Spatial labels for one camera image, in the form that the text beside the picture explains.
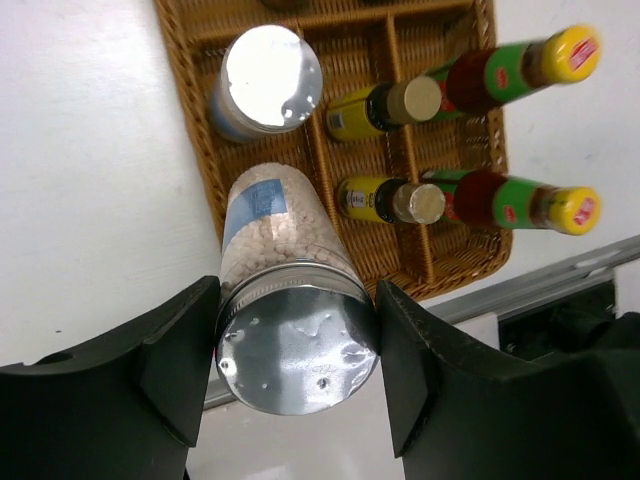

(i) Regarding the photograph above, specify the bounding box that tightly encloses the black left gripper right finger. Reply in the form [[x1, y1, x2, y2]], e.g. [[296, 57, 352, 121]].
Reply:
[[376, 281, 639, 479]]

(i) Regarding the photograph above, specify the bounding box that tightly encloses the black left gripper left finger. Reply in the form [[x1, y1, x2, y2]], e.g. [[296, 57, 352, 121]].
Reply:
[[1, 276, 220, 479]]

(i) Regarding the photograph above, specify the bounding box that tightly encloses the silver-lid spice jar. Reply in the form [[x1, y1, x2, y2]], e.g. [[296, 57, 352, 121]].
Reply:
[[209, 24, 324, 143], [215, 163, 379, 416]]

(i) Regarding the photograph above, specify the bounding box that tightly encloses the yellow-label cork bottle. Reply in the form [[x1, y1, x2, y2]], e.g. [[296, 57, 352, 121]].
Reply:
[[325, 76, 442, 142], [336, 177, 446, 225]]

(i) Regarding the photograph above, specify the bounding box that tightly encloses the yellow-cap red sauce bottle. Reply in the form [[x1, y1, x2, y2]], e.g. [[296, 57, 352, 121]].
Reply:
[[424, 24, 602, 120]]

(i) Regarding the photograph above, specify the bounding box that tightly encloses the brown wicker divided basket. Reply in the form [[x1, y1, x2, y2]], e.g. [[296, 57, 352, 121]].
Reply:
[[155, 1, 512, 300]]

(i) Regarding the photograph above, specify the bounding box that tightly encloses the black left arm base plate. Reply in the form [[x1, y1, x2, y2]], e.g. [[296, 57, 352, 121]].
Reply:
[[499, 281, 639, 364]]

